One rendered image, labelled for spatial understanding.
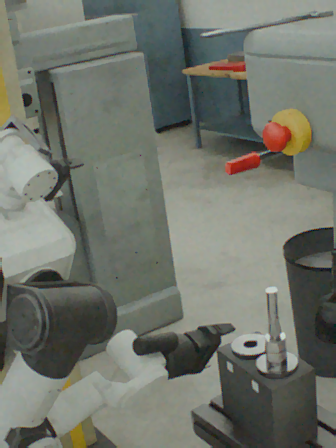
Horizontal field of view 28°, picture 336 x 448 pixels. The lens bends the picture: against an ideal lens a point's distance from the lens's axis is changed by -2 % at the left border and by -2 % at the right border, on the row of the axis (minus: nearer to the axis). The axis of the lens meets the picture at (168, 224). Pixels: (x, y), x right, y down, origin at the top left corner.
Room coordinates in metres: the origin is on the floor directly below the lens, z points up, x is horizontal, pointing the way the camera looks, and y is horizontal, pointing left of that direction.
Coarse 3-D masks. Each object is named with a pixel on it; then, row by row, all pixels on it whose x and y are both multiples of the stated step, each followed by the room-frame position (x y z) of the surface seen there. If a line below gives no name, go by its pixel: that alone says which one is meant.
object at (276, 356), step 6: (264, 342) 1.25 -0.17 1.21; (270, 348) 1.23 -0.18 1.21; (276, 348) 1.23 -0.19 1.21; (282, 348) 1.23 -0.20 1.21; (270, 354) 1.23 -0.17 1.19; (276, 354) 1.23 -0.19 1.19; (282, 354) 1.23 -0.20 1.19; (270, 360) 1.23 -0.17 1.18; (276, 360) 1.23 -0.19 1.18; (282, 360) 1.23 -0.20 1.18; (270, 366) 1.23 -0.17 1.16; (276, 366) 1.23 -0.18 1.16; (282, 366) 1.23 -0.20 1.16
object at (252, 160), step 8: (264, 152) 0.98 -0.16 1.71; (272, 152) 0.98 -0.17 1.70; (280, 152) 0.99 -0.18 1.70; (240, 160) 0.95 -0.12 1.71; (248, 160) 0.95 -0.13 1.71; (256, 160) 0.96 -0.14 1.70; (264, 160) 0.97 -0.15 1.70; (232, 168) 0.94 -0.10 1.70; (240, 168) 0.94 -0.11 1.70; (248, 168) 0.95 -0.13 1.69
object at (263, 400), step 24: (240, 360) 1.30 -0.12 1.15; (264, 360) 1.26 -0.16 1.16; (288, 360) 1.25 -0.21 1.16; (240, 384) 1.28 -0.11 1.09; (264, 384) 1.20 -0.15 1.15; (288, 384) 1.19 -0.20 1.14; (312, 384) 1.22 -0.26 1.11; (240, 408) 1.29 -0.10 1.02; (264, 408) 1.20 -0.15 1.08; (288, 408) 1.19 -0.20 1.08; (312, 408) 1.22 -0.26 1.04; (264, 432) 1.21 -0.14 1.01; (288, 432) 1.19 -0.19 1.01; (312, 432) 1.21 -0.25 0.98
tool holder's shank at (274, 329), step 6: (270, 288) 1.26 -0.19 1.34; (276, 288) 1.25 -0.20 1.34; (270, 294) 1.24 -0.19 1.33; (276, 294) 1.24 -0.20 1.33; (270, 300) 1.24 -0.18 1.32; (276, 300) 1.24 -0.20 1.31; (270, 306) 1.24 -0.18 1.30; (276, 306) 1.24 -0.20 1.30; (270, 312) 1.24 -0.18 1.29; (276, 312) 1.24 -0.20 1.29; (270, 318) 1.24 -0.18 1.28; (276, 318) 1.24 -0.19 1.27; (270, 324) 1.24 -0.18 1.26; (276, 324) 1.24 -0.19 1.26; (270, 330) 1.24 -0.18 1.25; (276, 330) 1.24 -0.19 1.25; (270, 336) 1.24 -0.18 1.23; (276, 336) 1.24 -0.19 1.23
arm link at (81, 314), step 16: (48, 288) 0.92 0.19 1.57; (64, 288) 0.93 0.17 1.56; (80, 288) 0.94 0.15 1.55; (64, 304) 0.88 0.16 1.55; (80, 304) 0.90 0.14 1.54; (96, 304) 0.92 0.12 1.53; (64, 320) 0.87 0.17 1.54; (80, 320) 0.89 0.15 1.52; (96, 320) 0.91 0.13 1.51; (64, 336) 0.86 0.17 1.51; (80, 336) 0.89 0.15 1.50; (96, 336) 0.91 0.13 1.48; (48, 352) 0.89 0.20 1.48; (64, 352) 0.89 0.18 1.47; (80, 352) 0.91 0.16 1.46; (32, 368) 0.90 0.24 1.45; (48, 368) 0.89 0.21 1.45; (64, 368) 0.90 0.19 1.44
